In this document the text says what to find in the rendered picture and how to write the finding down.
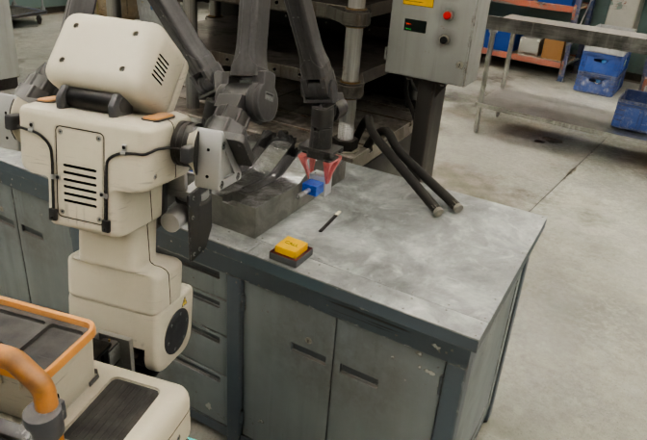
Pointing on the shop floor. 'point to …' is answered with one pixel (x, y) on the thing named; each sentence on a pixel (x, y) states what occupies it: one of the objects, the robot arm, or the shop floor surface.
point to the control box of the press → (436, 32)
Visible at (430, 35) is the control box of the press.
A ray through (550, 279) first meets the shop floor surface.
